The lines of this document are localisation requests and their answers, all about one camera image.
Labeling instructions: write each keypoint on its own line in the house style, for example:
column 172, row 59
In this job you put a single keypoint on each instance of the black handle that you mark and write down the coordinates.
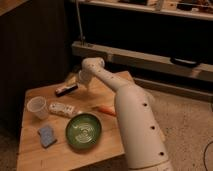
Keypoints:
column 185, row 63

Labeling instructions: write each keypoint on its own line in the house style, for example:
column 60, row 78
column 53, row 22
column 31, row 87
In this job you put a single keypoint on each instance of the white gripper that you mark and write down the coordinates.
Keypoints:
column 84, row 77

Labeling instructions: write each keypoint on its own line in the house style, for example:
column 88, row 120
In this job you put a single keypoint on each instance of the green ceramic bowl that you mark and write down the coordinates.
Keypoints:
column 83, row 131

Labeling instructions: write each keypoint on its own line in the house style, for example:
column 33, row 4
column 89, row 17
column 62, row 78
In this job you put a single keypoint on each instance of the metal shelf rack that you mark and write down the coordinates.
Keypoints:
column 145, row 37

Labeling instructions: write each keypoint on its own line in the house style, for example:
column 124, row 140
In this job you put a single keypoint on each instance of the clear plastic cup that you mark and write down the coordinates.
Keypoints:
column 38, row 106

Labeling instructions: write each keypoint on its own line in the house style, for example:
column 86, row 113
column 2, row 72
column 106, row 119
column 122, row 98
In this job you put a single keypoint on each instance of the white plastic bottle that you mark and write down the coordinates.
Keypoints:
column 61, row 109

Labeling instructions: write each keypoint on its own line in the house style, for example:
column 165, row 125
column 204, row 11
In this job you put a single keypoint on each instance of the black and white eraser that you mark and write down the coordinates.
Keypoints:
column 65, row 89

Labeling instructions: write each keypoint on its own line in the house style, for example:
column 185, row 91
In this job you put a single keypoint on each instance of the wooden table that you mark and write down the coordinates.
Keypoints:
column 111, row 124

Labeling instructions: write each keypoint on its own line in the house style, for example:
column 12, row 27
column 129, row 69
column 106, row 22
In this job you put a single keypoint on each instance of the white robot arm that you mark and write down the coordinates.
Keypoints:
column 144, row 149

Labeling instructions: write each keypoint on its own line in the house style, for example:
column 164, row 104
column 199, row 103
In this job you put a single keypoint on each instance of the orange carrot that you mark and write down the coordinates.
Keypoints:
column 106, row 110

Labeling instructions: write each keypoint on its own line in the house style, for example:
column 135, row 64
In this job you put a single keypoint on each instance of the blue sponge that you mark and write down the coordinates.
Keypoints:
column 47, row 137

